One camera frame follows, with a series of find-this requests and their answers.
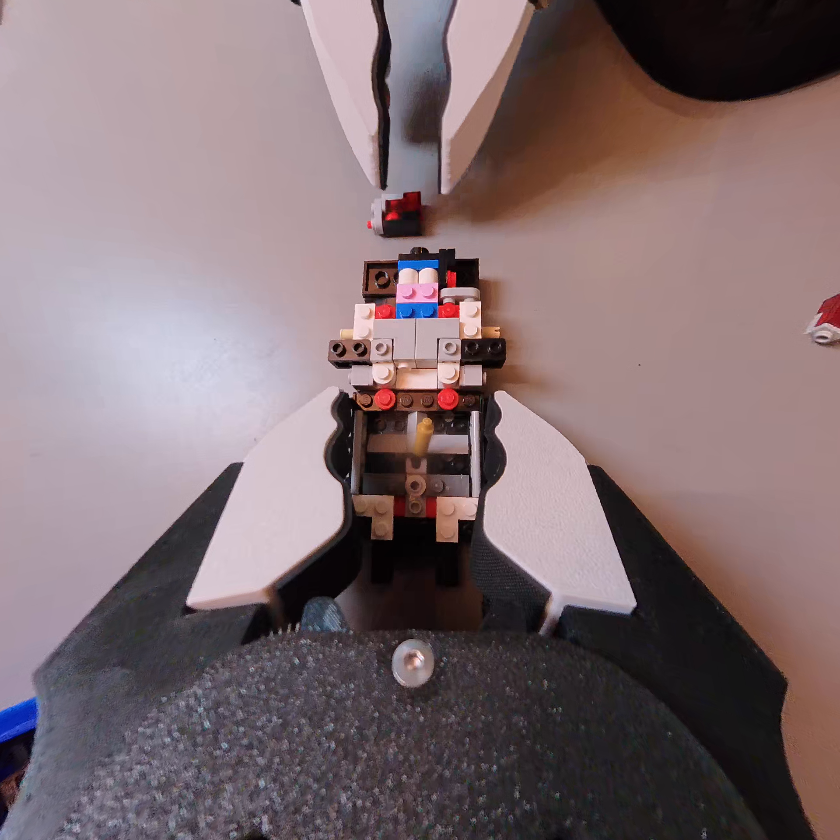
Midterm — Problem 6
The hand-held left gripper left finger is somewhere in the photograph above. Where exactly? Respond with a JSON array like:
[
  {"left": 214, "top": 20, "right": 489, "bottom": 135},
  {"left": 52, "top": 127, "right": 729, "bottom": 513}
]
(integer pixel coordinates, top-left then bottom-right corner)
[{"left": 187, "top": 388, "right": 362, "bottom": 618}]

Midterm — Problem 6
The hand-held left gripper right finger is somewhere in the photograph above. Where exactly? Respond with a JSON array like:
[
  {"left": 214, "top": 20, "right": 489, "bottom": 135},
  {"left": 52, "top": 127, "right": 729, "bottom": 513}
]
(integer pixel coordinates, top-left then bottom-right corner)
[{"left": 476, "top": 390, "right": 640, "bottom": 637}]

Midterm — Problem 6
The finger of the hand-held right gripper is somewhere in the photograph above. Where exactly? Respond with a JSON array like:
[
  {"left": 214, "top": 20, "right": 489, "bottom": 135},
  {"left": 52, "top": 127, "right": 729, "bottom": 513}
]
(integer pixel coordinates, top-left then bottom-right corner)
[
  {"left": 440, "top": 0, "right": 536, "bottom": 198},
  {"left": 300, "top": 0, "right": 391, "bottom": 195}
]

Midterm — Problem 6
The brick car model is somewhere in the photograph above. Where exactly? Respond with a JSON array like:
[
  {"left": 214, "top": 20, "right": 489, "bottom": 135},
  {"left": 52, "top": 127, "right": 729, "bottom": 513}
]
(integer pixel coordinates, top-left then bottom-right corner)
[{"left": 329, "top": 246, "right": 509, "bottom": 585}]

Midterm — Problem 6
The large blue plastic bin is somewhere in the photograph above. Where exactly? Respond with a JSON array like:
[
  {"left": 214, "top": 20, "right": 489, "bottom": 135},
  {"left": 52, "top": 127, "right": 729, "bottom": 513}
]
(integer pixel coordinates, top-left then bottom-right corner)
[{"left": 0, "top": 696, "right": 38, "bottom": 788}]

